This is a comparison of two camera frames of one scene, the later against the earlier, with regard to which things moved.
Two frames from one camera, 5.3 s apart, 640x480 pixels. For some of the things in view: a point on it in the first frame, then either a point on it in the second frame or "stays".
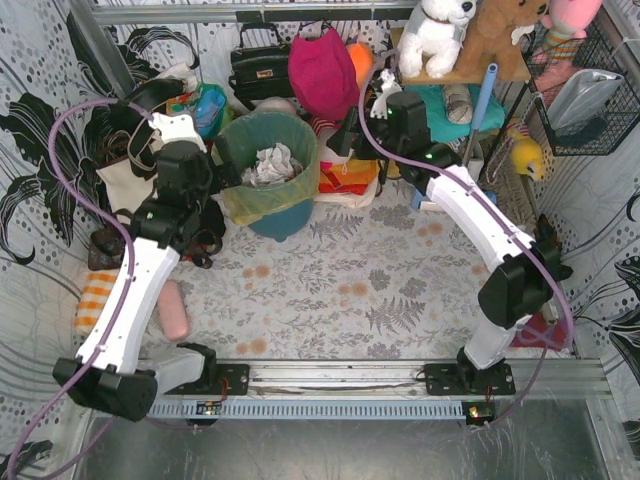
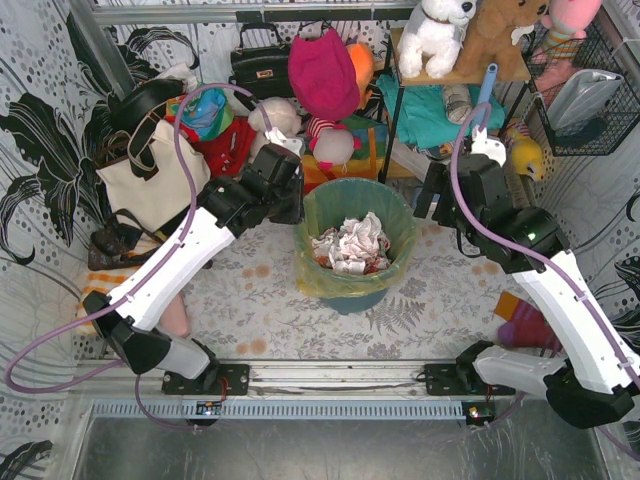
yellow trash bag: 249,133 → 330,202
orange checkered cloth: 96,289 stays
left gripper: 220,176 → 291,198
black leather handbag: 260,72 stays
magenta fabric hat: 323,74 stays
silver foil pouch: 581,96 stays
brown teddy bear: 489,35 stays
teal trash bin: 278,153 → 326,204
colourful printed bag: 209,107 stays
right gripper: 351,134 → 441,198
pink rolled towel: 173,311 stays
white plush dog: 433,33 stays
